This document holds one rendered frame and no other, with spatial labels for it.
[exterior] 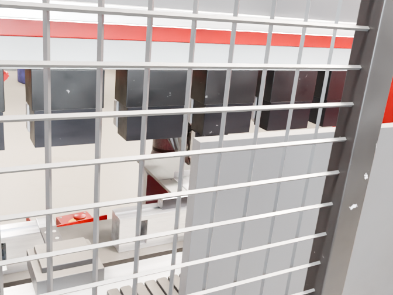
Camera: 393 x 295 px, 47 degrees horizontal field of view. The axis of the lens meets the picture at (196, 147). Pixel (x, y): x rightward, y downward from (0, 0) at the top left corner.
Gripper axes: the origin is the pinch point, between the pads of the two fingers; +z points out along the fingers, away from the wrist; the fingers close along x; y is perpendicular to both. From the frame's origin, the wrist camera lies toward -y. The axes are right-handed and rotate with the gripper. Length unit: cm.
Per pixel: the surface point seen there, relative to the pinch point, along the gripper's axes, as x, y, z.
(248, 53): 6.2, 32.3, -16.3
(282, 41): 16.1, 34.5, -18.8
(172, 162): 0.9, -12.1, -3.8
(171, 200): -10.4, 5.5, 11.8
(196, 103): -4.4, 20.3, -8.8
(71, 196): 15, -221, -49
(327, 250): -35, 85, 34
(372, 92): -35, 93, 25
